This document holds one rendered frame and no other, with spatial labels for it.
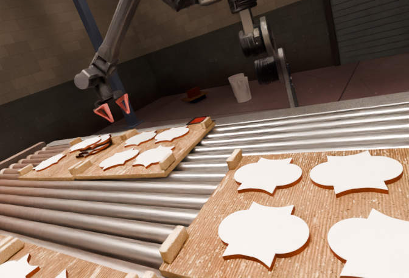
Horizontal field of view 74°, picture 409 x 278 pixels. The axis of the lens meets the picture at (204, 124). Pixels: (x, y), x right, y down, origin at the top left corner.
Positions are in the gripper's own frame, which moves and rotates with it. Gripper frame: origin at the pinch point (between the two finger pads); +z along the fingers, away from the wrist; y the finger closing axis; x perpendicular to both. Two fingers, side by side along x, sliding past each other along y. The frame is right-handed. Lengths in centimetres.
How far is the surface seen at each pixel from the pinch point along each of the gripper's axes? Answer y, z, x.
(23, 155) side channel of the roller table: -2, -12, -91
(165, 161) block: 23.2, 19.0, 31.2
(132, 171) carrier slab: 24.2, 17.6, 18.0
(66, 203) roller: 37.3, 15.2, 1.3
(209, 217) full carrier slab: 42, 27, 52
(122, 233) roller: 45, 25, 30
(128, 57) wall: -477, -141, -389
